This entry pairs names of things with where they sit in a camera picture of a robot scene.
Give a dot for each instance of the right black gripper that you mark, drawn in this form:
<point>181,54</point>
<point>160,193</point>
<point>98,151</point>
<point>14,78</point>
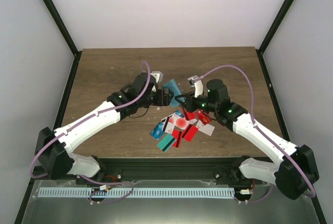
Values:
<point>189,103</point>

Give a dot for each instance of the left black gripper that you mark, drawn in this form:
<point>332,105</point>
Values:
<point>163,100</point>

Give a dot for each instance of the teal leather card holder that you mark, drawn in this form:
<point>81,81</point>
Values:
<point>172,86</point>

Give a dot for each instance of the teal card with black stripe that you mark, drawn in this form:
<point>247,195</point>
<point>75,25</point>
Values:
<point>166,142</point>

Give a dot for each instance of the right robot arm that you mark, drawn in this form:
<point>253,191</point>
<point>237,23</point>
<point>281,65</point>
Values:
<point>292,169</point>

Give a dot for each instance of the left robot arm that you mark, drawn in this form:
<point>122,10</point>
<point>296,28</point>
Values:
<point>55,148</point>

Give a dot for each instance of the red card upper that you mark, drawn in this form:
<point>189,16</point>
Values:
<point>188,115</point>

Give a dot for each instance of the dark red credit card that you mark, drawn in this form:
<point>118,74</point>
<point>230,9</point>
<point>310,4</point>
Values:
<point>203,117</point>

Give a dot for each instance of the white card with red circle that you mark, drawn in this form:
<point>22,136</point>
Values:
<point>178,120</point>

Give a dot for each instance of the white card with red logo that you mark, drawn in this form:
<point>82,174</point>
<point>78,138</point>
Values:
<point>206,129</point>

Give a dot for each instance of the white card with black stripe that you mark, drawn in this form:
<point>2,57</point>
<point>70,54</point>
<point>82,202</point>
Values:
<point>167,125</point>

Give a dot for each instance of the large red card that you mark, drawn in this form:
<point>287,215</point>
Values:
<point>189,133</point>

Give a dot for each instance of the red card with black stripe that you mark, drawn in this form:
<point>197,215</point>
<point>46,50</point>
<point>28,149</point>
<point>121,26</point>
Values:
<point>177,134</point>

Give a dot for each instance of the blue credit card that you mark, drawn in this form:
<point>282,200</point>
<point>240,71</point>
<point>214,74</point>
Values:
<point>157,132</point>

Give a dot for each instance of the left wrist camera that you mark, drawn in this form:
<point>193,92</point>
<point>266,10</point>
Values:
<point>158,76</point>

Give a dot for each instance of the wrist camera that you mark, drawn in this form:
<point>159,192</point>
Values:
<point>196,83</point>
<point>158,76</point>

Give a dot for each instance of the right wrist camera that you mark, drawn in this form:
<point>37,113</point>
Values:
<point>196,83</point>

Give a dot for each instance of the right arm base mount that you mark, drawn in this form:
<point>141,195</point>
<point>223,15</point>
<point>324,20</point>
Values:
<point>231,176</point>

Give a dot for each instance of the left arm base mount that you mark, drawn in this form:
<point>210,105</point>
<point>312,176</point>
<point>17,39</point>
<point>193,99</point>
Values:
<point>100,179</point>

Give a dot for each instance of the light blue slotted cable duct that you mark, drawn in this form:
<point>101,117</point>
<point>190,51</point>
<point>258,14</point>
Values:
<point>161,193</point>

